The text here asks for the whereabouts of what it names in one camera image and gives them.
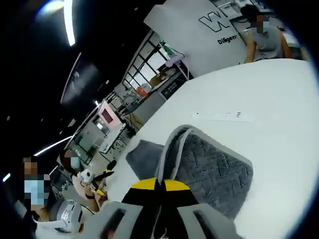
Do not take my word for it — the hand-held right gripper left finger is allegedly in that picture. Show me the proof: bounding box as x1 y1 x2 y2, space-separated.
79 177 161 239

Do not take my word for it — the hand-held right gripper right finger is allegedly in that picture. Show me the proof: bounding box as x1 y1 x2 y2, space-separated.
161 178 240 239

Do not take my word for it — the grey towel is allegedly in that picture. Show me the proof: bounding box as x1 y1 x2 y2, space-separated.
126 124 254 220

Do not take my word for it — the white chest device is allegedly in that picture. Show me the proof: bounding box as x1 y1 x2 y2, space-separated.
48 200 83 234

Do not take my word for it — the computer monitor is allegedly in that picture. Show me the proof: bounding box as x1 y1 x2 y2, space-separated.
96 99 127 153

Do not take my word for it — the operator in white and yellow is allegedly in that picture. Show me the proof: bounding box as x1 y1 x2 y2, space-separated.
34 211 100 239

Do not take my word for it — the orange container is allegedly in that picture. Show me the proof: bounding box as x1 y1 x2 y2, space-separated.
136 86 149 98

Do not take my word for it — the cardboard box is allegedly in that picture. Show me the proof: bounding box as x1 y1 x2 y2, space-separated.
149 71 170 87

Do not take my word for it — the black labelled cabinet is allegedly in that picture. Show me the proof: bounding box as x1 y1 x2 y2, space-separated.
160 77 189 100

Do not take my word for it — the black framed glass partition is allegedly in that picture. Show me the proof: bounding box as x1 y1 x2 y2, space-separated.
113 29 175 100

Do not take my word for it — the purple rolled mat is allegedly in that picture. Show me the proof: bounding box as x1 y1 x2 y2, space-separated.
165 53 185 67

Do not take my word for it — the long ceiling light strip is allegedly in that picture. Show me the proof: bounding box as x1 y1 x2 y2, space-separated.
63 0 77 47

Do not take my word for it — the dark wall display screen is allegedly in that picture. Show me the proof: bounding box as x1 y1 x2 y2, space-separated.
61 52 105 105

